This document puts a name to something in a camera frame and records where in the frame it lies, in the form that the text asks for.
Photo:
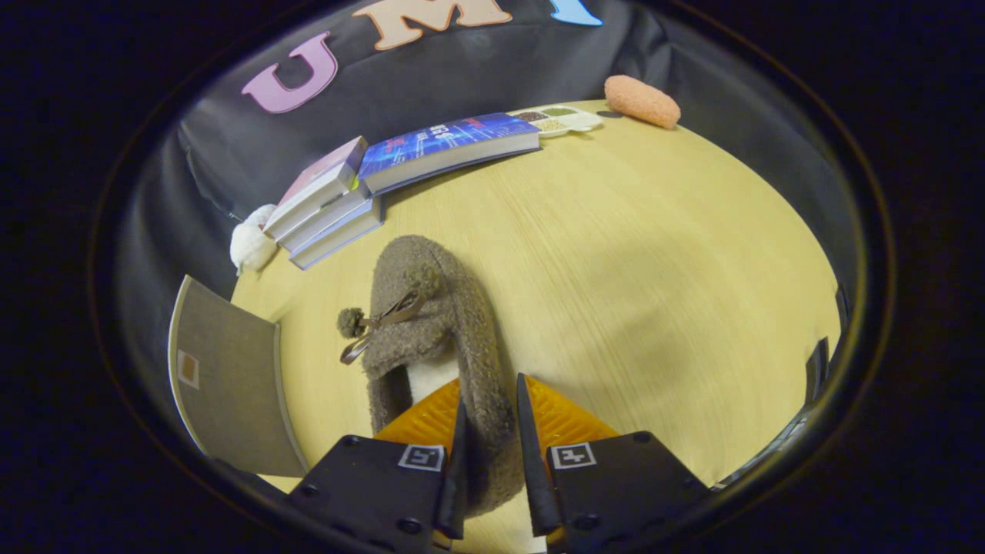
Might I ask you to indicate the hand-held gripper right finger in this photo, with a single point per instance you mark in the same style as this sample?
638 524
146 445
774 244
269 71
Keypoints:
531 477

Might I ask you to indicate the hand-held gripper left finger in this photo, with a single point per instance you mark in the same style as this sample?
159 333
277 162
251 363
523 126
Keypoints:
455 477

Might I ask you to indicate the brown fuzzy slipper shoe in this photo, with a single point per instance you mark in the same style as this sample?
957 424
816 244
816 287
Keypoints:
469 323

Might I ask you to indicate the grey storage box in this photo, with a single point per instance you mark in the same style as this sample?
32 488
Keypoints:
231 385

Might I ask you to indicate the light blue paperback book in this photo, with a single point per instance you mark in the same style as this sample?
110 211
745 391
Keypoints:
342 237

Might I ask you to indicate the white paperback book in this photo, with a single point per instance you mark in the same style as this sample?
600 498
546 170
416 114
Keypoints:
331 219

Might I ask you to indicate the white fluffy plush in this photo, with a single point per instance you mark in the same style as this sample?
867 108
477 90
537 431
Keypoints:
252 246

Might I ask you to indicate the pink cover book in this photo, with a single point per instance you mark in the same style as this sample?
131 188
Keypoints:
323 181

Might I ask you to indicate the blue cover book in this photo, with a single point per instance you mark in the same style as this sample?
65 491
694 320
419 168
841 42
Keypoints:
446 142

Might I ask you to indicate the white compartment seed tray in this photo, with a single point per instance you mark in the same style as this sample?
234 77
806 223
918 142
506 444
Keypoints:
562 119

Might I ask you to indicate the orange fuzzy sponge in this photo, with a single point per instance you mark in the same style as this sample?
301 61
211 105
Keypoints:
642 100

